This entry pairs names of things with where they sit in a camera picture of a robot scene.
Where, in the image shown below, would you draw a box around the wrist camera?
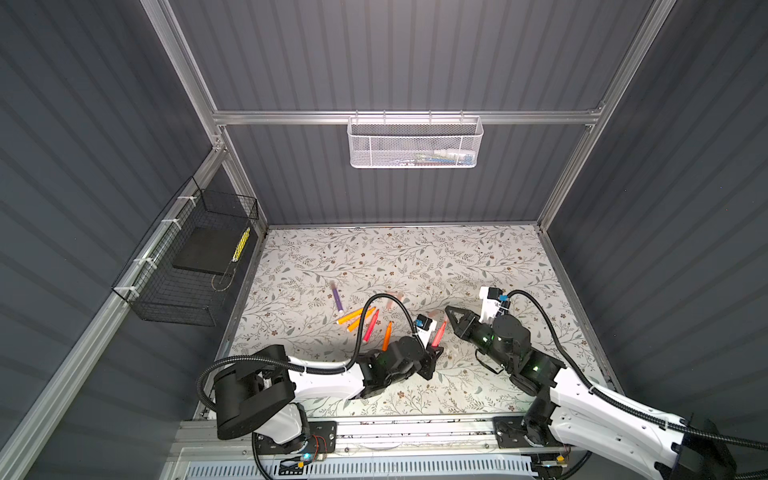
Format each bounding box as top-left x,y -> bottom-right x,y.
478,286 -> 508,324
414,314 -> 436,348

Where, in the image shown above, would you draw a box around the black wire mesh basket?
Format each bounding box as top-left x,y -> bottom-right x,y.
113,180 -> 259,327

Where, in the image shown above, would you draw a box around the purple marker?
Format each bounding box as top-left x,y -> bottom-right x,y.
330,281 -> 344,313

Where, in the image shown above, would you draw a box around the pink marker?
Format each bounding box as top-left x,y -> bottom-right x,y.
363,309 -> 380,343
431,321 -> 448,349

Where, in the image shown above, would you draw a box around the black corrugated cable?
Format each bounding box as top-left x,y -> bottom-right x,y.
196,292 -> 418,412
506,289 -> 768,452

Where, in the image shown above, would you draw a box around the left black corrugated cable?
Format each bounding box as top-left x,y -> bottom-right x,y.
196,292 -> 418,412

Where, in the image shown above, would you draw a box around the yellow marker in basket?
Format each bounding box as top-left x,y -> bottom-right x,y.
231,227 -> 251,263

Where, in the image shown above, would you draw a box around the right black corrugated cable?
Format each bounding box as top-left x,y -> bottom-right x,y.
506,289 -> 768,452

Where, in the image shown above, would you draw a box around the items in white basket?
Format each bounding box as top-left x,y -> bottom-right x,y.
380,149 -> 476,168

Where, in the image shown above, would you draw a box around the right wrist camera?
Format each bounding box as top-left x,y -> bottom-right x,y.
478,286 -> 508,324

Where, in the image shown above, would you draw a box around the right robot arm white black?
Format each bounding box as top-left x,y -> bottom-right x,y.
445,306 -> 737,479

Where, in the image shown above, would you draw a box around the orange marker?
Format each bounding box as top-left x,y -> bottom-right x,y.
336,308 -> 364,325
381,321 -> 394,352
347,308 -> 377,332

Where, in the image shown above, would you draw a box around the white wire mesh basket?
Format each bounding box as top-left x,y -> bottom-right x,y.
346,114 -> 484,169

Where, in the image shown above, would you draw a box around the black foam pad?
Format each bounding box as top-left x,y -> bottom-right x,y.
172,227 -> 244,275

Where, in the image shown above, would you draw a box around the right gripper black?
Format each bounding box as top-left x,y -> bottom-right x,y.
445,303 -> 513,372

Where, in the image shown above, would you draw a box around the white vented cable duct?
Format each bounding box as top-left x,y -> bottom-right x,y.
182,455 -> 538,480

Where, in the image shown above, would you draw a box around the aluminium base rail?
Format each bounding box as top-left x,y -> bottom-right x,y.
173,413 -> 661,457

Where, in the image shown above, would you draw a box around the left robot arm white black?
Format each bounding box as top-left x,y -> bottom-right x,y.
198,337 -> 444,446

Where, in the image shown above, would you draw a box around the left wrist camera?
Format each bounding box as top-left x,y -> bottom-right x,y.
414,314 -> 436,348

